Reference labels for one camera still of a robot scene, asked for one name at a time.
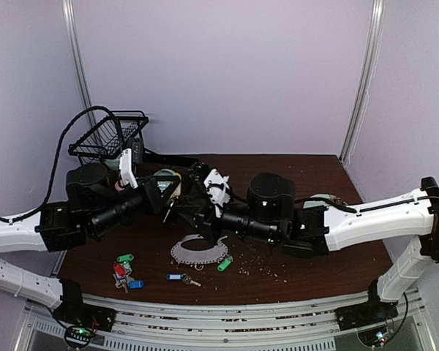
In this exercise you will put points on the green key tag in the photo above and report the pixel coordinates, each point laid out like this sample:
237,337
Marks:
224,264
126,258

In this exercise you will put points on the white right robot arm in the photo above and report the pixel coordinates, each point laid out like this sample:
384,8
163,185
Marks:
314,226

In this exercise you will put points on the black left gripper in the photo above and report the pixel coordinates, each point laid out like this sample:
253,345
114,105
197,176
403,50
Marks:
156,199

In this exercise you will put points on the silver keys bunch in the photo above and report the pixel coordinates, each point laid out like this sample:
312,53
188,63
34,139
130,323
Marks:
122,282

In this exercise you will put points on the light blue bowl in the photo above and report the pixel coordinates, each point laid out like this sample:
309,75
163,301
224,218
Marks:
165,172

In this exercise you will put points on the blue key tag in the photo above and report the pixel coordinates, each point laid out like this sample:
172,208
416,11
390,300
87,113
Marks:
136,284
175,277

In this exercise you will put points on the celadon green bowl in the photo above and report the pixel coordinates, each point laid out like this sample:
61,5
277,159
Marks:
113,164

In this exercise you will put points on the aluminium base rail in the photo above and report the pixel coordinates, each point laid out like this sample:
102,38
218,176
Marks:
303,325

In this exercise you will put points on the left aluminium wall post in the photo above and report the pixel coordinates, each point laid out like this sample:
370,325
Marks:
72,33

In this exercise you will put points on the black wire dish rack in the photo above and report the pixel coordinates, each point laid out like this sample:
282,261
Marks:
105,140

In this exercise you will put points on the right aluminium wall post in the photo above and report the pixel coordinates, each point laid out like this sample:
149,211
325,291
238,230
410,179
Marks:
362,92

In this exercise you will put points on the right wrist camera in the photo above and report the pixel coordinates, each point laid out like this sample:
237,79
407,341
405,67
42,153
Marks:
212,184

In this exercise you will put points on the yellow blue patterned bowl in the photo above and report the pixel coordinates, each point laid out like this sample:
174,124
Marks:
173,186

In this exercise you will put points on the aluminium wall post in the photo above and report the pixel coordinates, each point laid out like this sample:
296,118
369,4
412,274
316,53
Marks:
362,92
72,33

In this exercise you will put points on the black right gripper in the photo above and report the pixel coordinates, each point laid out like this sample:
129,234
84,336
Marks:
208,222

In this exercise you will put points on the silver key on blue tag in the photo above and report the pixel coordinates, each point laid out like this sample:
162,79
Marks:
189,281

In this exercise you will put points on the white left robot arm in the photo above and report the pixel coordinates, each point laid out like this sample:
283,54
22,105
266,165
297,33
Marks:
93,208

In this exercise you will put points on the light blue flower plate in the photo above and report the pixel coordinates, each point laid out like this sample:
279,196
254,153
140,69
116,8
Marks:
323,200

